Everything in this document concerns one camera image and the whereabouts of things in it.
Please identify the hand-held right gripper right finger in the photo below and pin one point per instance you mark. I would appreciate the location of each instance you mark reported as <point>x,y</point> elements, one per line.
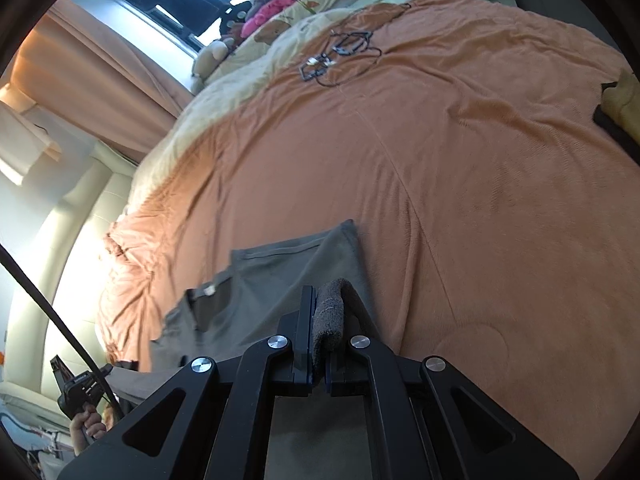
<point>336,375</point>

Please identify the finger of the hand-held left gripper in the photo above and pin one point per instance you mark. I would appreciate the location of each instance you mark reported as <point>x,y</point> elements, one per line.
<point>101,374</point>

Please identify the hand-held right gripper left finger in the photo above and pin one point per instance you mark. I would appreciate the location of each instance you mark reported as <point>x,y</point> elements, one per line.
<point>306,320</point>

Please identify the grey t-shirt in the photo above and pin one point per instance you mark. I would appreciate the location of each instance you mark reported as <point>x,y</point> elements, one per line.
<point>280,270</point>

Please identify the person's left hand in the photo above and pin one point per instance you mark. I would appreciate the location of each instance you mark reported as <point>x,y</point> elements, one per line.
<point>92,427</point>

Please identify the orange blanket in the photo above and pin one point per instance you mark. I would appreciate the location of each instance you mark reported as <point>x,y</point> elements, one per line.
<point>450,185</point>

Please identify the cream blanket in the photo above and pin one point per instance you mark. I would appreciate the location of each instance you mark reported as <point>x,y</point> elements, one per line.
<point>225,90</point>

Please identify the pink curtain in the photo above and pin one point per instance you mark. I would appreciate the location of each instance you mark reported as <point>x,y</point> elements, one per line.
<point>100,70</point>

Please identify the pink plush toy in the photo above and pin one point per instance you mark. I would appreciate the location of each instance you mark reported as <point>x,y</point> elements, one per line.
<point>270,15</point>

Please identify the black cloth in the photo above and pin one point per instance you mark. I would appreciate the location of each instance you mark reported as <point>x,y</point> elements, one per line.
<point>615,132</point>

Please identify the yellow pillow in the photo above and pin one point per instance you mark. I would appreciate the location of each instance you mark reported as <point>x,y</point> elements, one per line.
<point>625,100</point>

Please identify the cream padded bed frame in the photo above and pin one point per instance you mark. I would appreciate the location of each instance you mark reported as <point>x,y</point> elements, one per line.
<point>60,240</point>

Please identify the white wall fixture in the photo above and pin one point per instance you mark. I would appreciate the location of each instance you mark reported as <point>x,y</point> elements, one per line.
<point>25,135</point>

